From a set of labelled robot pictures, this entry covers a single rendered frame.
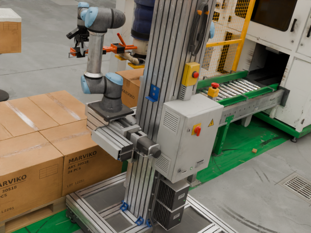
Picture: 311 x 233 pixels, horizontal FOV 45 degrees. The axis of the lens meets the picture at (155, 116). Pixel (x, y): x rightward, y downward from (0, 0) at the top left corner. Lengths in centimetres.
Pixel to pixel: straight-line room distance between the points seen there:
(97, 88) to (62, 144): 78
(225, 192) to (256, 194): 32
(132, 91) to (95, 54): 98
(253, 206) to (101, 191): 144
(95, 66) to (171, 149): 68
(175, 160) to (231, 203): 143
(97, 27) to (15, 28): 235
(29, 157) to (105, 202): 67
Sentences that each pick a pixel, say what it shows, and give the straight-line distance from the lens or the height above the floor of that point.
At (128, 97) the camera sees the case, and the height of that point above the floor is 80.
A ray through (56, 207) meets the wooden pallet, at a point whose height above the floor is 6.
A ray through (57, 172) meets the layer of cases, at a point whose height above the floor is 41.
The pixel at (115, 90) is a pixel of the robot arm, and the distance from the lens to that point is 239.
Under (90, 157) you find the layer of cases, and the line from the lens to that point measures 303.
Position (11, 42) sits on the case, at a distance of 451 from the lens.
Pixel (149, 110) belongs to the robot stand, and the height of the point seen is 110.
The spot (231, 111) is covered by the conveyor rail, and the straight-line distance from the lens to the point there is 399.
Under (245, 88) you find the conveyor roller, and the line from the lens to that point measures 480.
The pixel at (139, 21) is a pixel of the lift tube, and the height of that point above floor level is 147.
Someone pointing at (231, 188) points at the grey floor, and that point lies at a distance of 379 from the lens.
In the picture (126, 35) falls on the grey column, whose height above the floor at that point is 100.
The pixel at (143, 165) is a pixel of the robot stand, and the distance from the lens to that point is 258.
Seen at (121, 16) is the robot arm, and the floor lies 165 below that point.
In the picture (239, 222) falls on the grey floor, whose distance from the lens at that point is 344.
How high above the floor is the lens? 216
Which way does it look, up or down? 27 degrees down
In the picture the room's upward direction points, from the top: 10 degrees clockwise
